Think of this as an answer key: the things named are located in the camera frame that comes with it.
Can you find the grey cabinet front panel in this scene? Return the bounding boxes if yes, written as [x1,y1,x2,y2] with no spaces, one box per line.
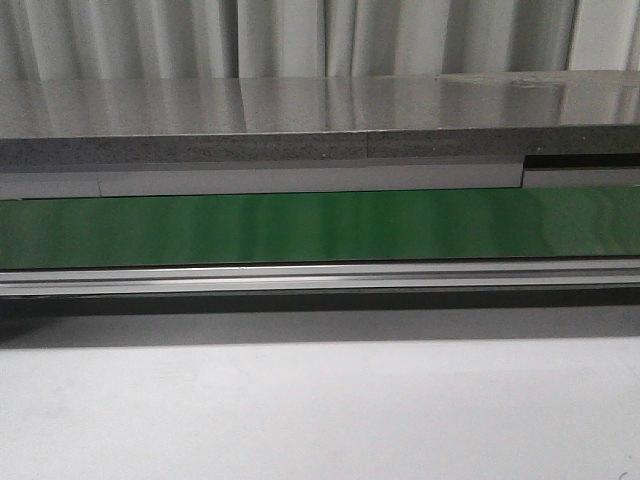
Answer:
[1,155,524,200]

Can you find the grey stone countertop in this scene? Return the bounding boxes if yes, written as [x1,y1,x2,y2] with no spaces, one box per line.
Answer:
[1,71,639,171]

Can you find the grey cabinet drawer right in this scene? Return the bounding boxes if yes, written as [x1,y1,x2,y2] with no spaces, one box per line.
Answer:
[522,153,639,188]

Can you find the green conveyor belt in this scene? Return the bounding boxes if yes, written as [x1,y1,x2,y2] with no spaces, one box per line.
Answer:
[1,186,639,270]

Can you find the white pleated curtain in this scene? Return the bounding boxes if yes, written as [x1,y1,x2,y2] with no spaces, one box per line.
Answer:
[1,1,639,80]

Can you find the aluminium conveyor side rail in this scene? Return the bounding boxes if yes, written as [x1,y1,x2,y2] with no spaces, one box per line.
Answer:
[1,258,639,298]

